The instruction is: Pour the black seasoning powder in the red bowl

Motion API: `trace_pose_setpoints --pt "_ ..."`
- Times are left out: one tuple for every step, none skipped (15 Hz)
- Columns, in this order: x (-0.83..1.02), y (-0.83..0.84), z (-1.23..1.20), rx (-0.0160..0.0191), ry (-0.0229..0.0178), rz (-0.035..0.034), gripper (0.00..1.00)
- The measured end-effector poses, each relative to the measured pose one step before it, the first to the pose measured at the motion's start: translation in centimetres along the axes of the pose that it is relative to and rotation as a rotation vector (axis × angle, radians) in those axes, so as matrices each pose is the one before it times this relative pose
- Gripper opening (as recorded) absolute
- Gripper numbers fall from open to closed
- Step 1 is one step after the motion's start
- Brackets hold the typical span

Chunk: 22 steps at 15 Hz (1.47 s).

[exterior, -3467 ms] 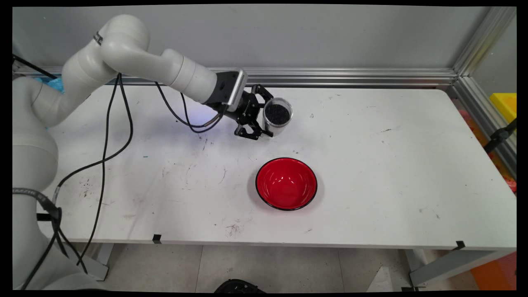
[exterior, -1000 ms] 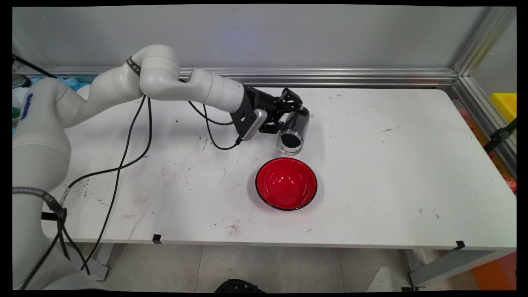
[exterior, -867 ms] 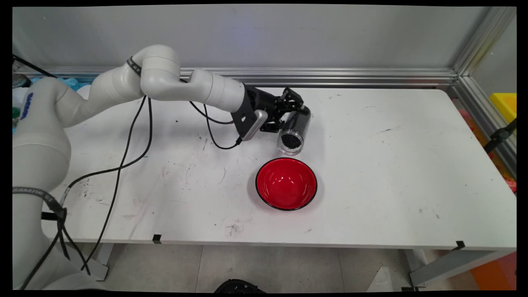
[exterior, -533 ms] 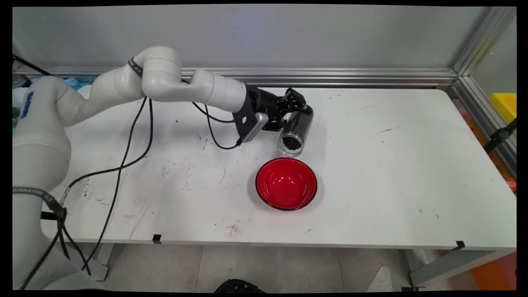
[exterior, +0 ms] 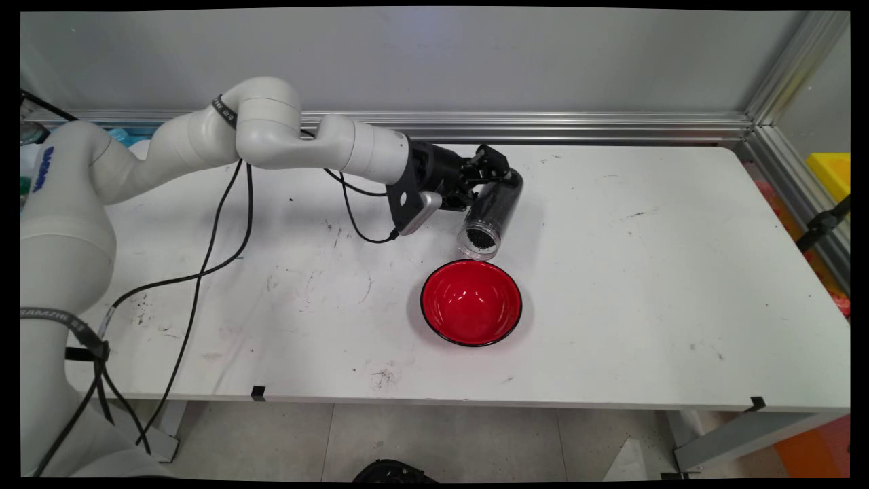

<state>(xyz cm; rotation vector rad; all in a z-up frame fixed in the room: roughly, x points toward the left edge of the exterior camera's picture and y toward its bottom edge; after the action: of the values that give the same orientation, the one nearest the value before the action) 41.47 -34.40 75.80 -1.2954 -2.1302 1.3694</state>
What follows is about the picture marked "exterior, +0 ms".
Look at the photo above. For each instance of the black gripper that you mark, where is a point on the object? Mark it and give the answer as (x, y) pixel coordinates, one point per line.
(441, 173)

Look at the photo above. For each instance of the clear jar with black granules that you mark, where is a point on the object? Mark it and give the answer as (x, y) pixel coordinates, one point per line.
(492, 210)

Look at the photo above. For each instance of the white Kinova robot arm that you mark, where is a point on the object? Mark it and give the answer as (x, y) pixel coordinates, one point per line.
(271, 136)

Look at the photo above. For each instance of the red bowl with black rim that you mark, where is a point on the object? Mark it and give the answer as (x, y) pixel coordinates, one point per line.
(471, 305)

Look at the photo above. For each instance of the black round floor object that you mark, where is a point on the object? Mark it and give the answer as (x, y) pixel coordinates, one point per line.
(394, 472)

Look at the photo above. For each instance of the black tape marker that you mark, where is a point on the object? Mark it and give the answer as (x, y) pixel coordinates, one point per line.
(258, 393)
(757, 404)

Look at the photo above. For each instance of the yellow plastic box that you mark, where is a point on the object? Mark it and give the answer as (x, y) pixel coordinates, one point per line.
(829, 173)

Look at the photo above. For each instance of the blue plastic bag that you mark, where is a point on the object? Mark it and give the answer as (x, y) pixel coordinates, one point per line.
(122, 134)

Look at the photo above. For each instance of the white table leg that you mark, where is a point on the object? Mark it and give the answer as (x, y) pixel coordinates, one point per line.
(146, 435)
(740, 438)

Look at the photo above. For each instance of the orange plastic crate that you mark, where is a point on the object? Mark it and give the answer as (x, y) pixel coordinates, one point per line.
(818, 451)

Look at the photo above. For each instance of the clear round container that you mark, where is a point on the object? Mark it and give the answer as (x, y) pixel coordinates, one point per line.
(34, 132)

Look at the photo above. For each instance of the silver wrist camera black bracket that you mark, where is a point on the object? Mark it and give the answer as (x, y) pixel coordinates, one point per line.
(407, 204)

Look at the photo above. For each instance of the long horizontal aluminium frame rail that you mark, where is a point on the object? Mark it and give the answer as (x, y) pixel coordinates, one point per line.
(543, 128)

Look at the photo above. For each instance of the short aluminium side rail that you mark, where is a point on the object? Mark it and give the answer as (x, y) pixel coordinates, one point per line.
(798, 187)

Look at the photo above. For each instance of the upright aluminium frame post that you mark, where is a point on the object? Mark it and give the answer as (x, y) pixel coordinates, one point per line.
(794, 64)

